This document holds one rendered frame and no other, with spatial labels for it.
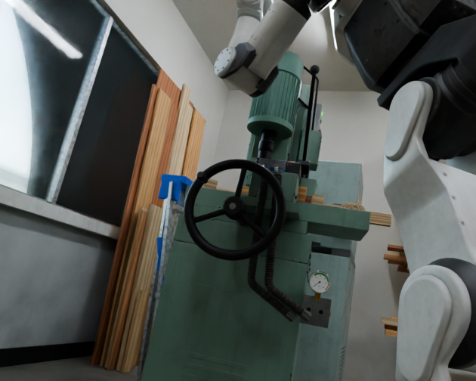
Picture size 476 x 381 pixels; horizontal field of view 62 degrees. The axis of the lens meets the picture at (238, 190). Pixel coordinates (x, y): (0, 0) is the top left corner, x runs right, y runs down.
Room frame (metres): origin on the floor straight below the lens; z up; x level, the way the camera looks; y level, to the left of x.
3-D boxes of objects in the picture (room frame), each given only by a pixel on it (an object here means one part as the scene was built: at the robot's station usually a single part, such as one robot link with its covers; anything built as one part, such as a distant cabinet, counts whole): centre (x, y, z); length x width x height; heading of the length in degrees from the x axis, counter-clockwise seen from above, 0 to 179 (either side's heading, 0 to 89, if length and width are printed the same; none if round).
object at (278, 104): (1.42, -0.07, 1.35); 0.18 x 0.18 x 0.31
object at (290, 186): (1.21, -0.11, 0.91); 0.15 x 0.14 x 0.09; 77
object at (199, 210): (1.36, -0.06, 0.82); 0.40 x 0.21 x 0.04; 77
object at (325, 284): (1.16, -0.28, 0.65); 0.06 x 0.04 x 0.08; 77
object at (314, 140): (1.60, -0.27, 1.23); 0.09 x 0.08 x 0.15; 167
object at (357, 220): (1.30, -0.13, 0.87); 0.61 x 0.30 x 0.06; 77
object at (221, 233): (1.54, -0.10, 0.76); 0.57 x 0.45 x 0.09; 167
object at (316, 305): (1.22, -0.30, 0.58); 0.12 x 0.08 x 0.08; 167
